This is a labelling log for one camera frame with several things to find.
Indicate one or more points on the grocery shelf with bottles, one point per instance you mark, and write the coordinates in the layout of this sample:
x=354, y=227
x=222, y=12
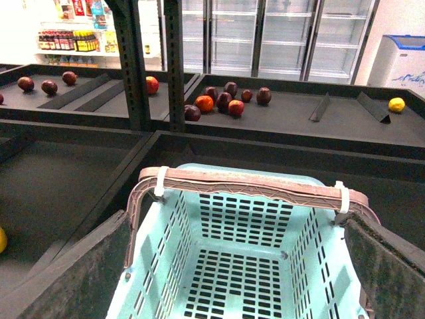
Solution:
x=82, y=33

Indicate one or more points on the white zip tie right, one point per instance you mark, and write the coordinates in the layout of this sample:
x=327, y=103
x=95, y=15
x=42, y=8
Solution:
x=345, y=197

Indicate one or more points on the brown basket handle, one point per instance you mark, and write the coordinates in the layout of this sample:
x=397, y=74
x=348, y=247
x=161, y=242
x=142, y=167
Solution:
x=295, y=193

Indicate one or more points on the small dark red plum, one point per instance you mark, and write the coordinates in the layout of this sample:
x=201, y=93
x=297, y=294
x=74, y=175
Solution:
x=246, y=96

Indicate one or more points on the white zip tie left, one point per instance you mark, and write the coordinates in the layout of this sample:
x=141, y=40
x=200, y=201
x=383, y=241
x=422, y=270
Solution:
x=159, y=188

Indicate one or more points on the dark plum right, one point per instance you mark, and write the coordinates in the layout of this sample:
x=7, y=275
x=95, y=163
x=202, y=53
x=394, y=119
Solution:
x=263, y=96

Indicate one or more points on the black metal rack post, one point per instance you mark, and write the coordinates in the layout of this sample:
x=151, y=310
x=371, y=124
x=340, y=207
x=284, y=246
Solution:
x=175, y=69
x=128, y=32

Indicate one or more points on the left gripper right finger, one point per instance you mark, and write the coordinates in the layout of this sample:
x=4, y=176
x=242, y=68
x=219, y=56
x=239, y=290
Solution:
x=389, y=268

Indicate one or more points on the orange red fruit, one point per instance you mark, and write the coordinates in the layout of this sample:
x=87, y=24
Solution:
x=204, y=103

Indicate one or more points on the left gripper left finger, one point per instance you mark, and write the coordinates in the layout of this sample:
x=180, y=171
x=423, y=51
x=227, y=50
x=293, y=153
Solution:
x=79, y=284

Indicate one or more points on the light blue plastic basket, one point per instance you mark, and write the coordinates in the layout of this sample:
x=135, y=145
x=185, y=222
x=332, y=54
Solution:
x=224, y=255

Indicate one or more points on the dark plum back left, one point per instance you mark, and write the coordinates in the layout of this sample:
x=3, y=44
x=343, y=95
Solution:
x=212, y=92

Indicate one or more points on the black bin divider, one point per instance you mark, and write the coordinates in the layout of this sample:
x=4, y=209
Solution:
x=320, y=109
x=373, y=107

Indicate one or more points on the white zip tie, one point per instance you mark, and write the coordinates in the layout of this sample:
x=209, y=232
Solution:
x=159, y=188
x=345, y=197

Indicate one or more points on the yellow fruit near bin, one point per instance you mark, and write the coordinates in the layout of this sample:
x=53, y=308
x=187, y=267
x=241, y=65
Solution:
x=3, y=240

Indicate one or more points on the glass door refrigerator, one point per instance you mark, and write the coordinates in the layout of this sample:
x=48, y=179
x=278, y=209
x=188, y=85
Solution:
x=318, y=41

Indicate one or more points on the red apple behind post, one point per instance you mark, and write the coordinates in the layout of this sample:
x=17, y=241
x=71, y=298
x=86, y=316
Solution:
x=152, y=85

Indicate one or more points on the dark plum left bin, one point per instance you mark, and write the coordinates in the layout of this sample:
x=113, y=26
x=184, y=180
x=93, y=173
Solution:
x=49, y=87
x=69, y=78
x=26, y=84

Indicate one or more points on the yellow lemon far bin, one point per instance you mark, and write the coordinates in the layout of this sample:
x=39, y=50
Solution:
x=396, y=105

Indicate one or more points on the dark plum front left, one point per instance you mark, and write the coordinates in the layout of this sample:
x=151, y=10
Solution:
x=192, y=113

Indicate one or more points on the dark plum back centre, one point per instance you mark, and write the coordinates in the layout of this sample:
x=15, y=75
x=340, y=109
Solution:
x=231, y=88

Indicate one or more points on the white chest freezer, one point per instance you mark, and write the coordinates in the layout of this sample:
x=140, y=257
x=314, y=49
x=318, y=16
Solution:
x=399, y=63

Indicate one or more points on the red apple in pile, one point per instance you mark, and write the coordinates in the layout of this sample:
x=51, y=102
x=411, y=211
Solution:
x=235, y=108

